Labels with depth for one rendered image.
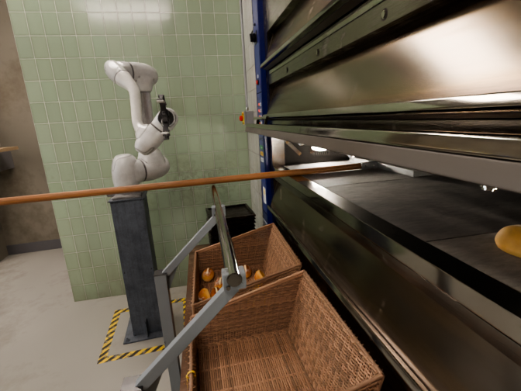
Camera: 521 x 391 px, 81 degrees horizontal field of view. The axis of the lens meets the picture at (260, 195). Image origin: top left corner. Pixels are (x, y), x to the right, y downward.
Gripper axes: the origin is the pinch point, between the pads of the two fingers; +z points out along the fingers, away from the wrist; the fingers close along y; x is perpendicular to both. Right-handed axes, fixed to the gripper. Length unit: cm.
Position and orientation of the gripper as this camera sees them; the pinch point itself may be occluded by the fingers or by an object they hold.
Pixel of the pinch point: (162, 117)
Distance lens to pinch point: 145.3
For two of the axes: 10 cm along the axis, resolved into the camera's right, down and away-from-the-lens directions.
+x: -9.8, 1.0, -1.9
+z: 2.1, 2.3, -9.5
